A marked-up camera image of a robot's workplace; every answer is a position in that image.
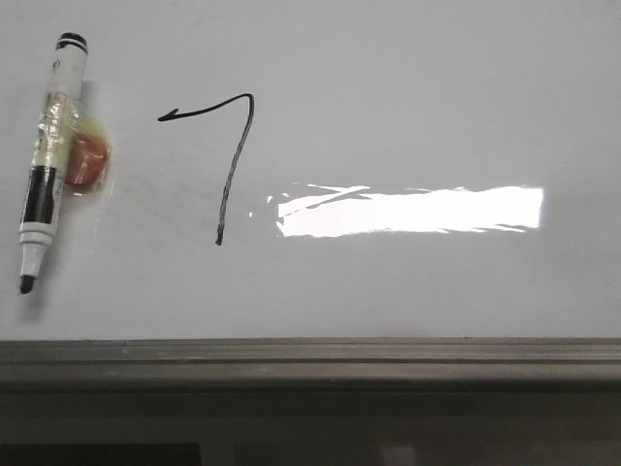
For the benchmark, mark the red round magnet taped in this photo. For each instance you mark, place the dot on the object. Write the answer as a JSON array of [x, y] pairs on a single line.
[[91, 152]]

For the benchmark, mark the black white whiteboard marker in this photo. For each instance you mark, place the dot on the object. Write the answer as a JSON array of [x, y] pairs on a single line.
[[55, 132]]

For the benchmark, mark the white whiteboard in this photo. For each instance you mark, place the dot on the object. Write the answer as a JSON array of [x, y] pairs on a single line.
[[325, 169]]

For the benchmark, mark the grey aluminium whiteboard frame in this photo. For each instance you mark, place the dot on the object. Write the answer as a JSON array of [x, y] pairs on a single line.
[[447, 401]]

